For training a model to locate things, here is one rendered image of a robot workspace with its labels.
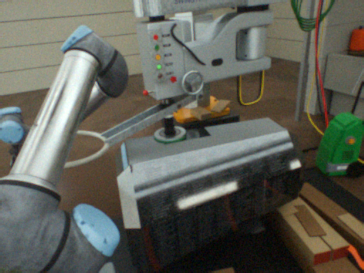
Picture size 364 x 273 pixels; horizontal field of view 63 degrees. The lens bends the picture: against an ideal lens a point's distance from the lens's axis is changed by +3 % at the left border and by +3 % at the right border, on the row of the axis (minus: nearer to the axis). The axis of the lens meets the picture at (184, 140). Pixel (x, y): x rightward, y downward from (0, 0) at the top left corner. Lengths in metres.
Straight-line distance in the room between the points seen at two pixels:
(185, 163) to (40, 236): 1.12
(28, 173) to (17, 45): 7.02
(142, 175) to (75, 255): 0.95
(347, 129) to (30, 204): 2.70
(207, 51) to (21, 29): 6.20
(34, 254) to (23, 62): 7.13
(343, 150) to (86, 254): 2.66
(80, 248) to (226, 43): 1.46
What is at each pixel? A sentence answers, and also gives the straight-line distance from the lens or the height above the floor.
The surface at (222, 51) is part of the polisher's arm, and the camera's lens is 1.88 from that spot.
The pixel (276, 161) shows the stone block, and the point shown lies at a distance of 1.89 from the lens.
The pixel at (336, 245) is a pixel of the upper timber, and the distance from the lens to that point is 2.15.
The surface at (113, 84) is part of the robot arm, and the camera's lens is 1.09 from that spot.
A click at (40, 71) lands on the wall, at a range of 7.77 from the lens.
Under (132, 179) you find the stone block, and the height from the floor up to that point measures 0.81.
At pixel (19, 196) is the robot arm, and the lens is 0.74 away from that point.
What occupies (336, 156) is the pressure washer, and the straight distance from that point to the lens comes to 3.11.
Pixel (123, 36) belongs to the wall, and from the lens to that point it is 7.83.
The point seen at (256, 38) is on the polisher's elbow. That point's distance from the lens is 2.03.
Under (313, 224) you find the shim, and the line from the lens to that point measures 2.23.
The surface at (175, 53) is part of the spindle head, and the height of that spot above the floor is 1.42.
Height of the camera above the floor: 1.69
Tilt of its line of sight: 26 degrees down
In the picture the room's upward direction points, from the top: 5 degrees counter-clockwise
